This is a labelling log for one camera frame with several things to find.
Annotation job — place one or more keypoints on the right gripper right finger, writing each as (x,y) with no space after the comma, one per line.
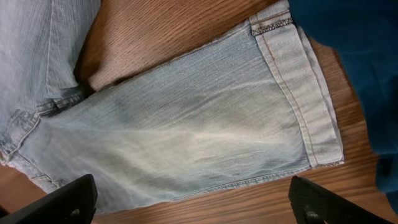
(313,204)

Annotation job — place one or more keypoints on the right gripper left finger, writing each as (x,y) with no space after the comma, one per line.
(72,203)

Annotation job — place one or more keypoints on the light blue denim shorts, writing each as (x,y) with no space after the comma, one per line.
(250,107)

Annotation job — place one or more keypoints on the dark blue shirt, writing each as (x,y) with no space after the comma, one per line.
(364,34)

